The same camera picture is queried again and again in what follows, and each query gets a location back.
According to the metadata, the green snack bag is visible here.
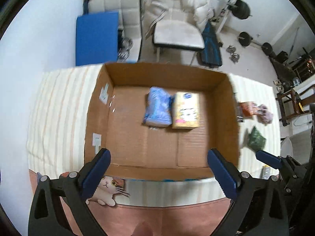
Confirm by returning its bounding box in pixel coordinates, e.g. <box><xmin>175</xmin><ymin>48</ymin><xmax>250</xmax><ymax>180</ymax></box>
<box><xmin>247</xmin><ymin>126</ymin><xmax>266</xmax><ymax>152</ymax></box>

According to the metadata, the orange snack bag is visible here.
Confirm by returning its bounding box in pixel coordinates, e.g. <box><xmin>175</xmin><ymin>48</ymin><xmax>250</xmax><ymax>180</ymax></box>
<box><xmin>239</xmin><ymin>101</ymin><xmax>257</xmax><ymax>117</ymax></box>

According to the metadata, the yellow tissue pack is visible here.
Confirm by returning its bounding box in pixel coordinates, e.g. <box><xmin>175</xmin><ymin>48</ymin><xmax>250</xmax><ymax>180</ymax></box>
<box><xmin>172</xmin><ymin>92</ymin><xmax>200</xmax><ymax>129</ymax></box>

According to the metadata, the blue tissue pack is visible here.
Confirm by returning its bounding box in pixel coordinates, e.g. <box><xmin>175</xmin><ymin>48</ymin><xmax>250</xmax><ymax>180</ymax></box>
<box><xmin>143</xmin><ymin>87</ymin><xmax>172</xmax><ymax>127</ymax></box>

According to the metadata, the silver yellow scrubber sponge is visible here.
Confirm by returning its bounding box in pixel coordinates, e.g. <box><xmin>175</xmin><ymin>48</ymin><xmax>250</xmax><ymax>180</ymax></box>
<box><xmin>260</xmin><ymin>165</ymin><xmax>271</xmax><ymax>180</ymax></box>

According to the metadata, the purple cloth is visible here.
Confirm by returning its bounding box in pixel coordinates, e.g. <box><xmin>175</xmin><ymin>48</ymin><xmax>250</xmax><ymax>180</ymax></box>
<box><xmin>256</xmin><ymin>104</ymin><xmax>273</xmax><ymax>125</ymax></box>

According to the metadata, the black snack bag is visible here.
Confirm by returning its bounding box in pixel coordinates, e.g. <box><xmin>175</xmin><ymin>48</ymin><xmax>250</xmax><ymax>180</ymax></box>
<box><xmin>235</xmin><ymin>103</ymin><xmax>244</xmax><ymax>123</ymax></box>

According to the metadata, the striped table cloth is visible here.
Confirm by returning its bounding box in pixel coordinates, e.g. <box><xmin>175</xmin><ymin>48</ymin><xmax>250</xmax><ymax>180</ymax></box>
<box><xmin>27</xmin><ymin>62</ymin><xmax>280</xmax><ymax>207</ymax></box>

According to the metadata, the dumbbell on floor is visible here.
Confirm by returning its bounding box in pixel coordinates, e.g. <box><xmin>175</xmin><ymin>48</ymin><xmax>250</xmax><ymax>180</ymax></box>
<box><xmin>226</xmin><ymin>45</ymin><xmax>240</xmax><ymax>63</ymax></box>

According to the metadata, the cardboard box with printed flap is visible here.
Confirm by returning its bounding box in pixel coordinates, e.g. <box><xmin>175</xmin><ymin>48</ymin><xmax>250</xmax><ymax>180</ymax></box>
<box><xmin>84</xmin><ymin>62</ymin><xmax>239</xmax><ymax>181</ymax></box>

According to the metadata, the barbell with plates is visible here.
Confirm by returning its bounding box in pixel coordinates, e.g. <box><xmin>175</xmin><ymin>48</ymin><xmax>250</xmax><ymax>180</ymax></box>
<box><xmin>238</xmin><ymin>31</ymin><xmax>273</xmax><ymax>56</ymax></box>

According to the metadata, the black blue weight bench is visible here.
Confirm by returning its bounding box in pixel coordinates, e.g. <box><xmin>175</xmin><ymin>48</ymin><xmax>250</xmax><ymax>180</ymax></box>
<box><xmin>200</xmin><ymin>21</ymin><xmax>222</xmax><ymax>68</ymax></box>

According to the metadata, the beige padded chair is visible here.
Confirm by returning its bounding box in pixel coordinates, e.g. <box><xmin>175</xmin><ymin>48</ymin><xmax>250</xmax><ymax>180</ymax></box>
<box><xmin>152</xmin><ymin>20</ymin><xmax>205</xmax><ymax>65</ymax></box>

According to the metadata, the blue mat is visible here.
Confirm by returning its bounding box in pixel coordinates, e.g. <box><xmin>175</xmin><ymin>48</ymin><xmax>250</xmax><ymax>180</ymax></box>
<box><xmin>75</xmin><ymin>11</ymin><xmax>119</xmax><ymax>66</ymax></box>

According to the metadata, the beige puffer jacket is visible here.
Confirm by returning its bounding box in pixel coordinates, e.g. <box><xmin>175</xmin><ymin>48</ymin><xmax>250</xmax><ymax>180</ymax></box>
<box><xmin>142</xmin><ymin>0</ymin><xmax>215</xmax><ymax>38</ymax></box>

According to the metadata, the beige tufted bench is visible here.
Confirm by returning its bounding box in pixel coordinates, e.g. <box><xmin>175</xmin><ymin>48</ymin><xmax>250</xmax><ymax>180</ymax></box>
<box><xmin>84</xmin><ymin>0</ymin><xmax>142</xmax><ymax>62</ymax></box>

